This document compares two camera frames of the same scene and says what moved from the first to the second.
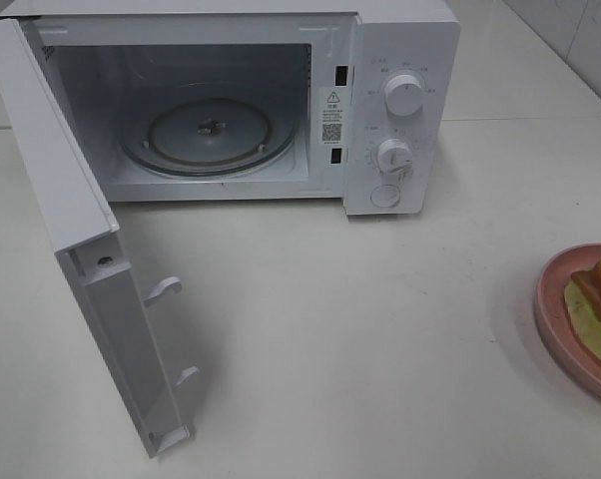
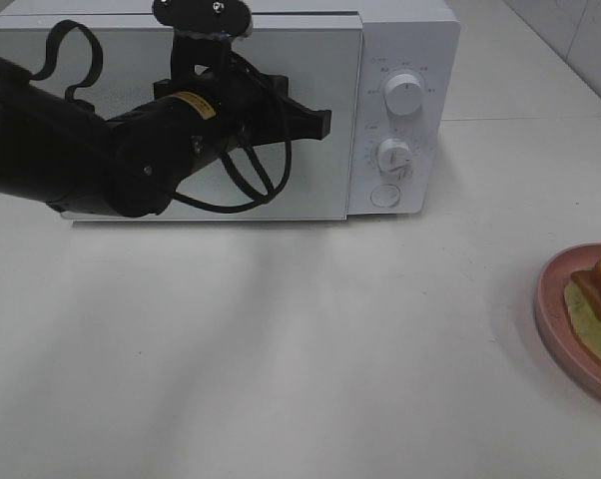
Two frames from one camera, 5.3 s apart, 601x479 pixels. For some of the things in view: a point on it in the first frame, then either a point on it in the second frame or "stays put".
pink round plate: x=555 y=333 stays put
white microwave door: x=90 y=248 -> x=110 y=65
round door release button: x=384 y=196 stays put
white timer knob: x=394 y=159 stays put
